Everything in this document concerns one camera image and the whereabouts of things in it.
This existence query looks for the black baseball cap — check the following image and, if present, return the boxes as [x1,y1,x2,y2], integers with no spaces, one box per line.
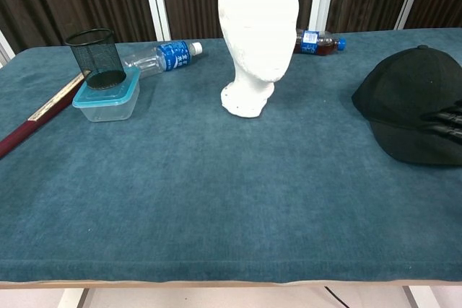
[352,44,462,167]

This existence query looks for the black mesh pen cup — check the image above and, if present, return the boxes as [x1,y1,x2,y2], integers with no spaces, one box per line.
[64,27,127,91]

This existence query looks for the blue velvet table cloth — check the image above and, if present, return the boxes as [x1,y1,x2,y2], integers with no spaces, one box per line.
[0,28,462,283]

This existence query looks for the white foam mannequin head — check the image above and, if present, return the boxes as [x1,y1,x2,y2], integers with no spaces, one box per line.
[217,0,300,118]

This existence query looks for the folded maroon hand fan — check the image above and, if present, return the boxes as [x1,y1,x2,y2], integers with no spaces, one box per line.
[0,71,86,159]

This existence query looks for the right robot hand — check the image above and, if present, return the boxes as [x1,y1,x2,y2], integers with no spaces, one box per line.
[420,100,462,144]

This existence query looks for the clear water bottle blue label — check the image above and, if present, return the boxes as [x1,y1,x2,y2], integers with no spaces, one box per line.
[121,40,204,80]

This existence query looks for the white table leg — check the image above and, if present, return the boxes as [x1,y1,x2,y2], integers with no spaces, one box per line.
[57,288,90,308]
[401,286,426,308]

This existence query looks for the clear plastic container blue lid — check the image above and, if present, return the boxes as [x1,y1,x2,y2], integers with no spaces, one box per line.
[71,66,141,123]

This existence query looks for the small cola bottle blue cap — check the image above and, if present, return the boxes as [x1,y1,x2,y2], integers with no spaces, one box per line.
[292,28,347,57]

